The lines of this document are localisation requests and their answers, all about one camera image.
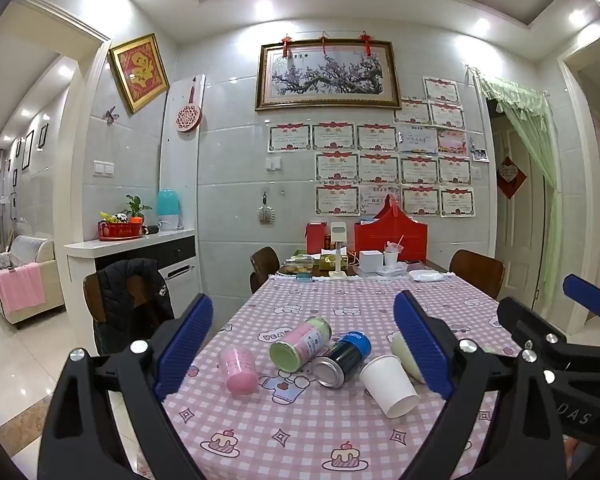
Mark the beige sofa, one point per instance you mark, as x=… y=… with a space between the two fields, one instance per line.
x=35 y=252

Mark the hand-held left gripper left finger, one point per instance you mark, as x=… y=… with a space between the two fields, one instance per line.
x=185 y=345

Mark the brown wooden chair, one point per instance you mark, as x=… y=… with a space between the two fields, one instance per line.
x=92 y=295
x=477 y=272
x=264 y=265

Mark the white cup with straw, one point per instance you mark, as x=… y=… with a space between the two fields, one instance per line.
x=391 y=257

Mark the white and black sideboard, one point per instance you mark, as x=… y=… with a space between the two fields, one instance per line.
x=177 y=255

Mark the framed plum blossom painting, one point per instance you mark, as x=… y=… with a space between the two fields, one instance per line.
x=327 y=75

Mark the black picture frame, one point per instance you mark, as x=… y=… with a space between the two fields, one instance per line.
x=42 y=136
x=27 y=150

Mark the blue and black can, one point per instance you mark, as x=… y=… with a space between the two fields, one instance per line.
x=342 y=360

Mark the green sheer door curtain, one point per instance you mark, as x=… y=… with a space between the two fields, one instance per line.
x=530 y=105

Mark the white desk stand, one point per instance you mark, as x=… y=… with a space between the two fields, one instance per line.
x=338 y=240

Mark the red round tray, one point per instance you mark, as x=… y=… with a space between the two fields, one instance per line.
x=120 y=231

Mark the pink plastic cup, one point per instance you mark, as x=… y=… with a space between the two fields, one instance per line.
x=237 y=370

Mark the pink and green can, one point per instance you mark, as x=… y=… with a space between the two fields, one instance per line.
x=300 y=345

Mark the pink checked tablecloth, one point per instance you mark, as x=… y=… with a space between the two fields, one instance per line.
x=325 y=435

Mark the small wall photos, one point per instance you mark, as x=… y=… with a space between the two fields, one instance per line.
x=480 y=153

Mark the red tassel ornament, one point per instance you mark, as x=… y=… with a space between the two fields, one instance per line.
x=285 y=45
x=366 y=43
x=324 y=44

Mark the hanging wall brush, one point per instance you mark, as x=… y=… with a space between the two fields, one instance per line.
x=265 y=214

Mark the pink round fan ornament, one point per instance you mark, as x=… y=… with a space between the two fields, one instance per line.
x=189 y=119

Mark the white door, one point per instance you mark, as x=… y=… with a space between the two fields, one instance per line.
x=517 y=240

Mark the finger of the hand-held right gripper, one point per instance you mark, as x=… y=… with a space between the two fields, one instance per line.
x=587 y=294
x=517 y=317

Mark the white crumpled tissue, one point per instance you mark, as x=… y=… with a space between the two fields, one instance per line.
x=426 y=275

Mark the blue and white humidifier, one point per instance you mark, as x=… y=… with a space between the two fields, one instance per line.
x=169 y=210

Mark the black puffer jacket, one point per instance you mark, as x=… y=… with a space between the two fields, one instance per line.
x=130 y=305

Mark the large red gift box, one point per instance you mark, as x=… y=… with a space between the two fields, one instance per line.
x=390 y=237

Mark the red diamond door decoration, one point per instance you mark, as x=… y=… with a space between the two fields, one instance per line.
x=511 y=177

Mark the clear food container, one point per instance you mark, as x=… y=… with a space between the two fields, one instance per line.
x=297 y=262

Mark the white wall switch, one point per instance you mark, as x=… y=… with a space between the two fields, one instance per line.
x=273 y=163
x=103 y=168

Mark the white paper cup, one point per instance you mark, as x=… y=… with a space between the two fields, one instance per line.
x=387 y=385

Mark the framed red gold embroidery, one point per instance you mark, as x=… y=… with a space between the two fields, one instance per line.
x=140 y=72

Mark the white square box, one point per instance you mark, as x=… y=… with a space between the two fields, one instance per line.
x=371 y=262

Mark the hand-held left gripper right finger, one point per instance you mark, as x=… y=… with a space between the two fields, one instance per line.
x=422 y=345

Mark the group of wall certificates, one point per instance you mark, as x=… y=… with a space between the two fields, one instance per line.
x=377 y=167

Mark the pink blanket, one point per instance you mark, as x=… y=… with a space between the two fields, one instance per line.
x=22 y=287

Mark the butterfly wall decoration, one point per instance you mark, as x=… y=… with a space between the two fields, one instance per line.
x=110 y=114

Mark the pale green bowl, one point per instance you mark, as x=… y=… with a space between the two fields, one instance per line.
x=405 y=360

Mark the small green potted plant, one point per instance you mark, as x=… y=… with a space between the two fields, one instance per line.
x=135 y=207

